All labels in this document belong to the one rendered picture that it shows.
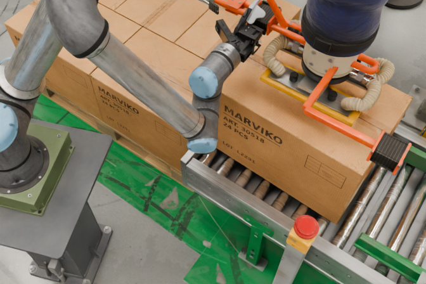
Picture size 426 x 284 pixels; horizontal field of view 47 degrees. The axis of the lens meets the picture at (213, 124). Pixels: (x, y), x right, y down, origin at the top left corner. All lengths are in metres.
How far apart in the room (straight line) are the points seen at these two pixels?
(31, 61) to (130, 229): 1.29
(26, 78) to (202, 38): 1.16
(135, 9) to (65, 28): 1.54
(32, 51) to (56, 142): 0.47
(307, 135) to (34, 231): 0.98
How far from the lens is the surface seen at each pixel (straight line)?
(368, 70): 1.57
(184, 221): 2.54
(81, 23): 1.15
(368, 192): 2.10
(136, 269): 2.48
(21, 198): 1.76
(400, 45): 3.46
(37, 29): 1.40
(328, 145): 1.68
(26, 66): 1.53
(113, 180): 2.69
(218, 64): 1.47
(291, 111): 1.74
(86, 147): 1.92
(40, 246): 1.78
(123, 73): 1.24
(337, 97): 1.62
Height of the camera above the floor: 2.34
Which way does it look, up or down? 56 degrees down
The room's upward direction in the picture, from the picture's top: 1 degrees clockwise
